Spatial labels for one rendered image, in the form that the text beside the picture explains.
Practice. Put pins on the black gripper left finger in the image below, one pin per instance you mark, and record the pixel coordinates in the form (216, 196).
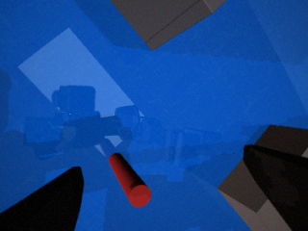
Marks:
(53, 207)

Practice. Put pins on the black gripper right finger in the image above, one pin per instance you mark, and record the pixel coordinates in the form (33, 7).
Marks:
(283, 178)

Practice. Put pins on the red peg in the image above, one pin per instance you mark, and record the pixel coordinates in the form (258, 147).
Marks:
(136, 191)

